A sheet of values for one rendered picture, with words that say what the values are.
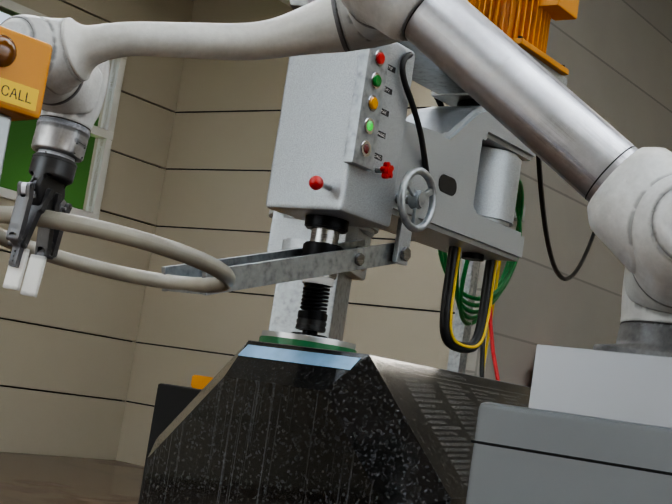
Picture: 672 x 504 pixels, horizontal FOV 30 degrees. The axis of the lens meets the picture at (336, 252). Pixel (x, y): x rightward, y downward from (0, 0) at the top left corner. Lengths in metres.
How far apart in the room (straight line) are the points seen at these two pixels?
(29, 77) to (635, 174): 0.83
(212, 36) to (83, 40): 0.21
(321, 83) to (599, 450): 1.33
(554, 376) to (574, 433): 0.12
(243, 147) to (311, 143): 7.55
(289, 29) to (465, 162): 1.16
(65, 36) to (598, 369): 0.95
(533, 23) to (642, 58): 4.13
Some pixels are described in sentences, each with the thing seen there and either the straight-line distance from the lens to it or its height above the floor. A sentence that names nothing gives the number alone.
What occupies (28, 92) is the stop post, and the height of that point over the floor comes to 1.02.
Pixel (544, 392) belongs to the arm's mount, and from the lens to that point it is 1.88.
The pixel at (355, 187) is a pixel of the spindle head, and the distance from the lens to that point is 2.74.
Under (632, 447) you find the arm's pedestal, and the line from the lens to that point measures 1.75.
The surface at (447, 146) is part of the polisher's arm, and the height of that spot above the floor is 1.42.
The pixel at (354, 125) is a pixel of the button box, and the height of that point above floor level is 1.36.
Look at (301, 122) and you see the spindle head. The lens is 2.83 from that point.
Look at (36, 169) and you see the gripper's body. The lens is 2.14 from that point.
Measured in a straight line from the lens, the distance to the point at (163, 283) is 2.52.
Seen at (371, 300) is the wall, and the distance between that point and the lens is 9.26.
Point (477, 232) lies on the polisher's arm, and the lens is 3.21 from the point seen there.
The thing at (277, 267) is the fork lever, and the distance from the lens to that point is 2.62.
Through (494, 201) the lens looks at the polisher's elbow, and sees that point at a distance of 3.33.
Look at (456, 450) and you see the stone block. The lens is 2.54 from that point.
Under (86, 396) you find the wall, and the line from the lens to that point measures 10.49.
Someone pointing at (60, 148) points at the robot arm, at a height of 1.11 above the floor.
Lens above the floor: 0.77
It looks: 7 degrees up
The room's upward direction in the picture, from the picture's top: 9 degrees clockwise
